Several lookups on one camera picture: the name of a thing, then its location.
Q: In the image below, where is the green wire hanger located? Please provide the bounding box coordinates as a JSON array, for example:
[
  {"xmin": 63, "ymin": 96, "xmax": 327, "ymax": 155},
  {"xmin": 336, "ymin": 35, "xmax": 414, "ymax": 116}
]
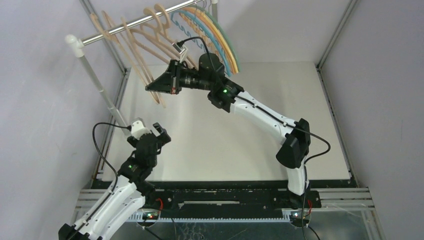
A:
[{"xmin": 186, "ymin": 0, "xmax": 240, "ymax": 76}]

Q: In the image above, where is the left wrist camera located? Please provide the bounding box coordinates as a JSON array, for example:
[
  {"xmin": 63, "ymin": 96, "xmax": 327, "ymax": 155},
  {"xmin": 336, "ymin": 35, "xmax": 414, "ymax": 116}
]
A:
[{"xmin": 130, "ymin": 118, "xmax": 150, "ymax": 140}]

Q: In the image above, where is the beige plastic hanger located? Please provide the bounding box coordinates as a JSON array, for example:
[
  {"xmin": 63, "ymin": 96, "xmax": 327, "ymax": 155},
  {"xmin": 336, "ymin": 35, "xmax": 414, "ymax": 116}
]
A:
[
  {"xmin": 104, "ymin": 25, "xmax": 153, "ymax": 87},
  {"xmin": 153, "ymin": 3, "xmax": 197, "ymax": 69},
  {"xmin": 89, "ymin": 13, "xmax": 151, "ymax": 87},
  {"xmin": 130, "ymin": 7, "xmax": 178, "ymax": 59}
]

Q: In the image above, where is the black right camera cable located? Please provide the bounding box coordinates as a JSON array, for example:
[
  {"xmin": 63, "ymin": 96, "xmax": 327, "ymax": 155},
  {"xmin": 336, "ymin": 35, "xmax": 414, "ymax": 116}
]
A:
[{"xmin": 177, "ymin": 36, "xmax": 332, "ymax": 240}]

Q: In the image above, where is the beige plastic hanger top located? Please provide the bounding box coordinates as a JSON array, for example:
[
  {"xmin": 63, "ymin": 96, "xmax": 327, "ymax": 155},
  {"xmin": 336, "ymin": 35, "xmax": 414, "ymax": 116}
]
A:
[{"xmin": 153, "ymin": 3, "xmax": 197, "ymax": 69}]

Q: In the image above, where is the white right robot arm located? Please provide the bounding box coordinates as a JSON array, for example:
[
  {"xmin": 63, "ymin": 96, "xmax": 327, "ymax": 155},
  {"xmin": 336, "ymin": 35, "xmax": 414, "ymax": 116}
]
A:
[{"xmin": 145, "ymin": 53, "xmax": 311, "ymax": 208}]

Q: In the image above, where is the black camera cable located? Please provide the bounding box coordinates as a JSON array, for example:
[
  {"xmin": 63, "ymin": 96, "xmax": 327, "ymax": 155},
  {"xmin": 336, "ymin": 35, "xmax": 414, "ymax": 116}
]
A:
[
  {"xmin": 54, "ymin": 122, "xmax": 133, "ymax": 240},
  {"xmin": 177, "ymin": 36, "xmax": 332, "ymax": 240}
]

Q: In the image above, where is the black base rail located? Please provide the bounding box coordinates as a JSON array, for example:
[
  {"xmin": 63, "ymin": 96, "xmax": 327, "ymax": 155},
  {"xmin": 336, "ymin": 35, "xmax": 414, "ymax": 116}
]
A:
[{"xmin": 91, "ymin": 178, "xmax": 359, "ymax": 220}]

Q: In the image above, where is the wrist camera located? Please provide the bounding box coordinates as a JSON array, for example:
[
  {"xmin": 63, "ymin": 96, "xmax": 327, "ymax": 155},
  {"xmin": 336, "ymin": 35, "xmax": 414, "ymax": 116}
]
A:
[
  {"xmin": 172, "ymin": 42, "xmax": 188, "ymax": 63},
  {"xmin": 130, "ymin": 118, "xmax": 150, "ymax": 140}
]

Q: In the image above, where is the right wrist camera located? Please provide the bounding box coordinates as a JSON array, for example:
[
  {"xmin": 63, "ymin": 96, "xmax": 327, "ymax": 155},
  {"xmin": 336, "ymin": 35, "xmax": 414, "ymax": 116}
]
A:
[{"xmin": 172, "ymin": 42, "xmax": 188, "ymax": 63}]

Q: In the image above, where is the metal clothes rack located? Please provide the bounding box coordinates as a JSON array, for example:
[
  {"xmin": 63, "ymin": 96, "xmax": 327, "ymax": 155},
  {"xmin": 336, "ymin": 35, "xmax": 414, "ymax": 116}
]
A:
[{"xmin": 64, "ymin": 0, "xmax": 220, "ymax": 143}]

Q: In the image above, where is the blue wire hanger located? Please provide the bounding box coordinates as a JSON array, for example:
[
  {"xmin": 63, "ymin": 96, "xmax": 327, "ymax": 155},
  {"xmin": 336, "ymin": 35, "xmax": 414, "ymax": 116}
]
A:
[{"xmin": 170, "ymin": 6, "xmax": 240, "ymax": 77}]

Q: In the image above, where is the black left camera cable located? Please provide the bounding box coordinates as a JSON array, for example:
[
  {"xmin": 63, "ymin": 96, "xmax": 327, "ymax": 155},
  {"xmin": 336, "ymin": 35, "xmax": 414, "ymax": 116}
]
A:
[{"xmin": 54, "ymin": 122, "xmax": 133, "ymax": 240}]

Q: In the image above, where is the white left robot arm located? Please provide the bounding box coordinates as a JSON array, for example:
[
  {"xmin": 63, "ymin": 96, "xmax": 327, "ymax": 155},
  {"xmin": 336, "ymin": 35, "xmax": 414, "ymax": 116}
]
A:
[{"xmin": 58, "ymin": 118, "xmax": 171, "ymax": 240}]

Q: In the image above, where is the yellow wire hanger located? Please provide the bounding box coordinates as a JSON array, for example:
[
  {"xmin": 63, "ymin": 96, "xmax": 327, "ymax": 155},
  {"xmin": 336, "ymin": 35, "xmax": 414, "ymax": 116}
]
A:
[{"xmin": 183, "ymin": 6, "xmax": 239, "ymax": 74}]

